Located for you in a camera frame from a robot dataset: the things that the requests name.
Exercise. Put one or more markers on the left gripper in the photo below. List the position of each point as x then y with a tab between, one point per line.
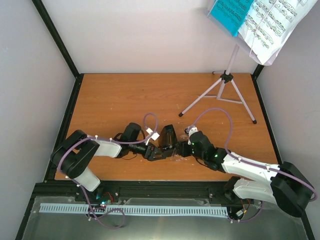
148	155

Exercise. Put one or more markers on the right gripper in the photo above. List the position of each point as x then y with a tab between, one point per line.
182	150

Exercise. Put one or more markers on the clear metronome cover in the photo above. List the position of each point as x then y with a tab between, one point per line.
174	157

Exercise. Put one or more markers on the black metronome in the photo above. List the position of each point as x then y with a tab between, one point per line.
168	138

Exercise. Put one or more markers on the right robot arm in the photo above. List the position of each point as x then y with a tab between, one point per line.
279	184

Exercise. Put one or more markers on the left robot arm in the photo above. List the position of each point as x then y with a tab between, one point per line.
73	155

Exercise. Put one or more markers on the white tripod music stand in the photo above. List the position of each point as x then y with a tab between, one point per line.
225	78

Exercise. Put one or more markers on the blue sheet music paper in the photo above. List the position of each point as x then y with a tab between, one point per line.
231	13

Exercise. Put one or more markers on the white sheet music paper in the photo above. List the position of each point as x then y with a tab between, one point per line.
268	25

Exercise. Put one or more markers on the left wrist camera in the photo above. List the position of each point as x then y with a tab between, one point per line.
152	135

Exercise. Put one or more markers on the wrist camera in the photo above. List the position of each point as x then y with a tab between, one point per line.
191	130
152	135

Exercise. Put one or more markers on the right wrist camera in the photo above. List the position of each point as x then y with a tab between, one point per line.
191	130

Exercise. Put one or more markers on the black aluminium frame post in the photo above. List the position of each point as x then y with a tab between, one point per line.
257	71

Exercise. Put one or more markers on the grey slotted cable duct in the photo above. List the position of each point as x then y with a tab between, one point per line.
136	210

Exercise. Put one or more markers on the black left frame post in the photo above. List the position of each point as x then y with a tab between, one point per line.
49	24

